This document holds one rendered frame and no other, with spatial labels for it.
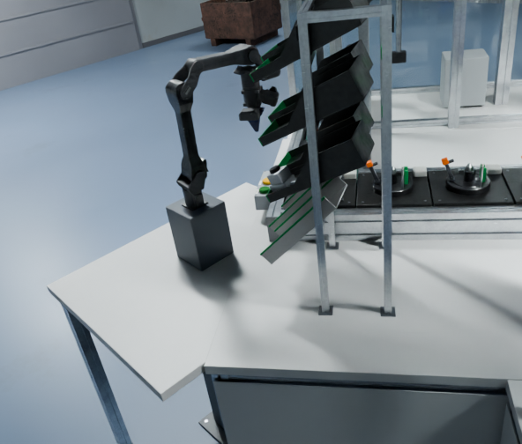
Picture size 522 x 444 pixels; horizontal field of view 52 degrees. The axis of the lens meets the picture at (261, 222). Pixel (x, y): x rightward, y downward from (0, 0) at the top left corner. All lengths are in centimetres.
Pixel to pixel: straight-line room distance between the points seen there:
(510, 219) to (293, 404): 88
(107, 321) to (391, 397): 84
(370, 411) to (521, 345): 41
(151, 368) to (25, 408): 143
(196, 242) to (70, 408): 128
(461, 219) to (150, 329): 101
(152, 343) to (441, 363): 76
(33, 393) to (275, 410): 162
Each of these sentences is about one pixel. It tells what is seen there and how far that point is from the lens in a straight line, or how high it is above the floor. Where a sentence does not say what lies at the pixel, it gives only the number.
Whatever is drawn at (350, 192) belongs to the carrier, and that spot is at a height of 97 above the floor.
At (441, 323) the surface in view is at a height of 86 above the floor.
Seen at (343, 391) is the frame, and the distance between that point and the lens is 143.
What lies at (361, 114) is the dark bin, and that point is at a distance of 147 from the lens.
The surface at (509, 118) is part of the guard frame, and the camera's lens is 276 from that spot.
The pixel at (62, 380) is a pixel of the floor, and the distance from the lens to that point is 289.
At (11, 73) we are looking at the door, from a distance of 891.
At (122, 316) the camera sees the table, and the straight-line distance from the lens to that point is 168.
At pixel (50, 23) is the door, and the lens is 908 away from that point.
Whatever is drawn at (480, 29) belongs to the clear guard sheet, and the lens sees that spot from 314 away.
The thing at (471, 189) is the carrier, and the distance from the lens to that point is 187.
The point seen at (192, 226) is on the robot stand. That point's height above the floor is 103.
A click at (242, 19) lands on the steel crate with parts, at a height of 40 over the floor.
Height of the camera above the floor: 186
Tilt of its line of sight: 30 degrees down
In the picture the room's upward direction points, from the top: 8 degrees counter-clockwise
